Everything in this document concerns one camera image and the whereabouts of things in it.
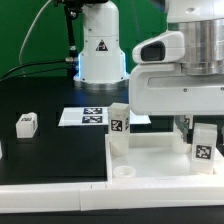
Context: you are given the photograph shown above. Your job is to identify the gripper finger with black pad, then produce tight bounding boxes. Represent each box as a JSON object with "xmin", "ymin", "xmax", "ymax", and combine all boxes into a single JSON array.
[{"xmin": 175, "ymin": 115, "xmax": 193, "ymax": 144}]

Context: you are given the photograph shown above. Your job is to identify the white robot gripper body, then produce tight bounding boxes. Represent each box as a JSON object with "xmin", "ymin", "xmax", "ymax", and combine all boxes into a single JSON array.
[{"xmin": 129, "ymin": 64, "xmax": 224, "ymax": 116}]

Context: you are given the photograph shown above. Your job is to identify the white square table top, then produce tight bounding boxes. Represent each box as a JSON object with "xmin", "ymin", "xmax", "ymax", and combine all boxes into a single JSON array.
[{"xmin": 104, "ymin": 131, "xmax": 224, "ymax": 183}]

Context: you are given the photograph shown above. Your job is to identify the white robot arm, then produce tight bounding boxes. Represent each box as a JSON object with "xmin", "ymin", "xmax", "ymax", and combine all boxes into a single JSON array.
[{"xmin": 129, "ymin": 0, "xmax": 224, "ymax": 134}]

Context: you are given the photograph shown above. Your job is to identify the white sheet with tags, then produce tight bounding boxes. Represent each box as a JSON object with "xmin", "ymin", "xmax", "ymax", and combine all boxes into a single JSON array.
[{"xmin": 58, "ymin": 105, "xmax": 152, "ymax": 127}]

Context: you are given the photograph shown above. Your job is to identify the white block at left edge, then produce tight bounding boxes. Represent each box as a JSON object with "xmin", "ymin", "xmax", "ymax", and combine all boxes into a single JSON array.
[{"xmin": 0, "ymin": 141, "xmax": 3, "ymax": 160}]

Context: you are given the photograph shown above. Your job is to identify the white front fence bar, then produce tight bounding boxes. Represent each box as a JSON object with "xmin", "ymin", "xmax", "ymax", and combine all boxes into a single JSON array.
[{"xmin": 0, "ymin": 175, "xmax": 224, "ymax": 214}]

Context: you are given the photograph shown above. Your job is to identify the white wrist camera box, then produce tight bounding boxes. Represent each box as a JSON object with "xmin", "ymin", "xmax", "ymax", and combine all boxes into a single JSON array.
[{"xmin": 132, "ymin": 31, "xmax": 185, "ymax": 64}]

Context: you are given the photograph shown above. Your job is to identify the black camera stand pole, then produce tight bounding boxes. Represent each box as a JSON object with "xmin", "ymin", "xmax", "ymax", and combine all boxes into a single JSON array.
[{"xmin": 53, "ymin": 0, "xmax": 83, "ymax": 79}]

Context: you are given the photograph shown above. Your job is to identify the grey cable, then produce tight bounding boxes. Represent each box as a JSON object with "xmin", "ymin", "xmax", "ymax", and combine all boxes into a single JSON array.
[{"xmin": 18, "ymin": 0, "xmax": 54, "ymax": 66}]

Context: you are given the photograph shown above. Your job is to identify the black cables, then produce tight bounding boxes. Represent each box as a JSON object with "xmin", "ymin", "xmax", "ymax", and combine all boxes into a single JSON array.
[{"xmin": 0, "ymin": 59, "xmax": 75, "ymax": 83}]

